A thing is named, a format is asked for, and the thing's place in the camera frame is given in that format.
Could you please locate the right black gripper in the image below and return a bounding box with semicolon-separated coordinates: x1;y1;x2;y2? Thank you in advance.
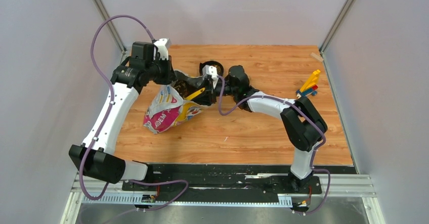
191;78;237;105

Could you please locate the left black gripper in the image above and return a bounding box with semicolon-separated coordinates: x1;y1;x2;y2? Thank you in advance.
145;55;178;84

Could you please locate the yellow plastic scoop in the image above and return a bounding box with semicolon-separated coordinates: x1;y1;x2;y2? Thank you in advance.
184;88;205;101

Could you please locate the pet food bag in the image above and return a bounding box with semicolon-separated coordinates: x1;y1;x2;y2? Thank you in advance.
143;70;209;134

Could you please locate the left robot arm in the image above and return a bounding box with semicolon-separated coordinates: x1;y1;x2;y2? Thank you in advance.
69;38;176;190

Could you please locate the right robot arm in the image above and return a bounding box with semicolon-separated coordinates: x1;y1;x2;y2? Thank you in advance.
184;65;328;193

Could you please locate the black bowl left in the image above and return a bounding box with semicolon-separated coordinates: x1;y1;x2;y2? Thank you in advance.
199;61;225;76

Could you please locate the colourful toy block figure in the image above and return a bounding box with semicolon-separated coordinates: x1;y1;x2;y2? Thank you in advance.
296;69;321;99

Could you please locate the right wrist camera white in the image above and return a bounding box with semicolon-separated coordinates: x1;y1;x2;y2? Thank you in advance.
203;65;218;84

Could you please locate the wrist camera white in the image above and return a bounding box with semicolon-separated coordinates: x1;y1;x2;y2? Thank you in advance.
203;65;218;84
154;38;171;60

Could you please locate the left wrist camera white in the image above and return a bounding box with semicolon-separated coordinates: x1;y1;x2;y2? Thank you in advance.
154;38;171;60

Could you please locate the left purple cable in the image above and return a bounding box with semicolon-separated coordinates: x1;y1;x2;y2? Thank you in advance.
78;15;190;216

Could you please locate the purple cable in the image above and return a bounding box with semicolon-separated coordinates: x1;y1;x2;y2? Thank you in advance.
78;15;190;216
217;75;332;216

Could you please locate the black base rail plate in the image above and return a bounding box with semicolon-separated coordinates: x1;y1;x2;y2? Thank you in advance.
120;162;358;205

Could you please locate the left aluminium frame post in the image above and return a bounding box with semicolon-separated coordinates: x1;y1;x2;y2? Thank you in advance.
92;0;126;54

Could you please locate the aluminium frame post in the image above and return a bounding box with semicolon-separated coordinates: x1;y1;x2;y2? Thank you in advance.
319;0;355;56
92;0;126;54

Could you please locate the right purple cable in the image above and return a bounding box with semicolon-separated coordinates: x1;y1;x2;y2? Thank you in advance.
217;75;332;216

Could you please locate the right aluminium frame post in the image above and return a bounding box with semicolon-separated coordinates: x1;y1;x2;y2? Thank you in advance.
319;0;355;56

